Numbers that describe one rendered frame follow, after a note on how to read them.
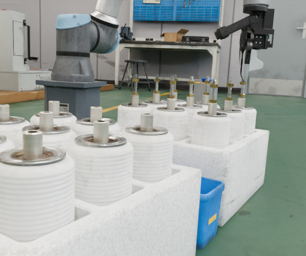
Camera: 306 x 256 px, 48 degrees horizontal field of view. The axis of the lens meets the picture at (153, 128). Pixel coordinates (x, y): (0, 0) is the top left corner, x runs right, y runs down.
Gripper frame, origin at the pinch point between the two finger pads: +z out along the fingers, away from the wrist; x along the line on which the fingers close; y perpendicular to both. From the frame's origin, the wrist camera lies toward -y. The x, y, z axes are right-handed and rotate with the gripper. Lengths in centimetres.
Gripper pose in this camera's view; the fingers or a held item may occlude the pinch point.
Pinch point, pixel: (242, 76)
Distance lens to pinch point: 108.3
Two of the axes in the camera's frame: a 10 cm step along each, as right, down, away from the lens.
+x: 0.1, -1.7, 9.8
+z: -0.5, 9.8, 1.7
